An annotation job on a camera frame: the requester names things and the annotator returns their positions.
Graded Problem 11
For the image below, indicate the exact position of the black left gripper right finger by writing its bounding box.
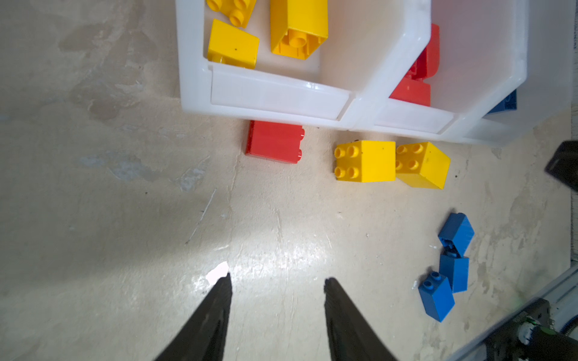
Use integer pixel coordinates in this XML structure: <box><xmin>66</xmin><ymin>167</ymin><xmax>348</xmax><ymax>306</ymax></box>
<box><xmin>324</xmin><ymin>278</ymin><xmax>396</xmax><ymax>360</ymax></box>

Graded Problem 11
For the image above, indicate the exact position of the long red lego brick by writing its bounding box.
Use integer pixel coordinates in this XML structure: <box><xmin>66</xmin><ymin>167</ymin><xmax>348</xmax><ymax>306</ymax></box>
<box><xmin>390</xmin><ymin>78</ymin><xmax>431</xmax><ymax>107</ymax></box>

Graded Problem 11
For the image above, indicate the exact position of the white right plastic bin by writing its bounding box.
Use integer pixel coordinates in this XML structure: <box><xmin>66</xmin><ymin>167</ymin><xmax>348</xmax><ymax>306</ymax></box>
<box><xmin>464</xmin><ymin>1</ymin><xmax>577</xmax><ymax>146</ymax></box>

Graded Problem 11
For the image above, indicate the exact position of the white plastic bin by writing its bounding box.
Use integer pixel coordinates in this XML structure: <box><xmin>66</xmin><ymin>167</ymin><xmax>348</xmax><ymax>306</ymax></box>
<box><xmin>356</xmin><ymin>1</ymin><xmax>529</xmax><ymax>143</ymax></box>
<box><xmin>176</xmin><ymin>1</ymin><xmax>432</xmax><ymax>130</ymax></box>
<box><xmin>464</xmin><ymin>1</ymin><xmax>577</xmax><ymax>146</ymax></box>

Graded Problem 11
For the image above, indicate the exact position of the small red lego brick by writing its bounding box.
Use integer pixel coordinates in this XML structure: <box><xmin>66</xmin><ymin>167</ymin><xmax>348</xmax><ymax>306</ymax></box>
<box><xmin>245</xmin><ymin>120</ymin><xmax>305</xmax><ymax>164</ymax></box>

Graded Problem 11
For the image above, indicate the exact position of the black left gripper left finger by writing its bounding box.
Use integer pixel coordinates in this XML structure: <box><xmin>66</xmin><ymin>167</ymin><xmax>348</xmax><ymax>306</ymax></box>
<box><xmin>156</xmin><ymin>275</ymin><xmax>233</xmax><ymax>361</ymax></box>

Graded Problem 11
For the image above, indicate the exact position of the white middle plastic bin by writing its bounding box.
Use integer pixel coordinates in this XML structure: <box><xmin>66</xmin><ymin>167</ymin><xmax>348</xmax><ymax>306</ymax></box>
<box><xmin>356</xmin><ymin>1</ymin><xmax>529</xmax><ymax>143</ymax></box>

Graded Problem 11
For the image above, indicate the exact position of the blue two-stud lego brick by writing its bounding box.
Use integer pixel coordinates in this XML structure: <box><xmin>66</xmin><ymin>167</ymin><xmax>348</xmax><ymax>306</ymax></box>
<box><xmin>488</xmin><ymin>90</ymin><xmax>517</xmax><ymax>114</ymax></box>

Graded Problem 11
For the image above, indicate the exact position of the white left plastic bin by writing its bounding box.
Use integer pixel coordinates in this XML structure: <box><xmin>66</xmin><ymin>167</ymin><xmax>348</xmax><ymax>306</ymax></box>
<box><xmin>176</xmin><ymin>1</ymin><xmax>432</xmax><ymax>130</ymax></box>

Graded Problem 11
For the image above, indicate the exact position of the yellow studded lego brick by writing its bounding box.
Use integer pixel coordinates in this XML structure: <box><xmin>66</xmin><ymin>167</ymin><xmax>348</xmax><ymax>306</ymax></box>
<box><xmin>206</xmin><ymin>0</ymin><xmax>257</xmax><ymax>29</ymax></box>

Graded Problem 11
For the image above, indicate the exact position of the orange yellow lego brick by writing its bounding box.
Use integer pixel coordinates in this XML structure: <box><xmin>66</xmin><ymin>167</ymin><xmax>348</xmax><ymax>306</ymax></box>
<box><xmin>269</xmin><ymin>0</ymin><xmax>329</xmax><ymax>60</ymax></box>

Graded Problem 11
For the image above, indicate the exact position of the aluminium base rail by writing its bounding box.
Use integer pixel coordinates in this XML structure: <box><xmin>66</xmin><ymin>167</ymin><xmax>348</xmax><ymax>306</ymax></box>
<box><xmin>450</xmin><ymin>263</ymin><xmax>577</xmax><ymax>360</ymax></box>

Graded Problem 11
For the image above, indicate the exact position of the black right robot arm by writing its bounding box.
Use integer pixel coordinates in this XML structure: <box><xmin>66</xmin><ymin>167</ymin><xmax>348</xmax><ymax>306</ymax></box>
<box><xmin>484</xmin><ymin>141</ymin><xmax>577</xmax><ymax>360</ymax></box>

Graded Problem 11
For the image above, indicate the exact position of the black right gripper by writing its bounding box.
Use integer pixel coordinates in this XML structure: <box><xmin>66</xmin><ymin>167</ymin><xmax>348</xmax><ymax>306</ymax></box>
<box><xmin>545</xmin><ymin>140</ymin><xmax>578</xmax><ymax>192</ymax></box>

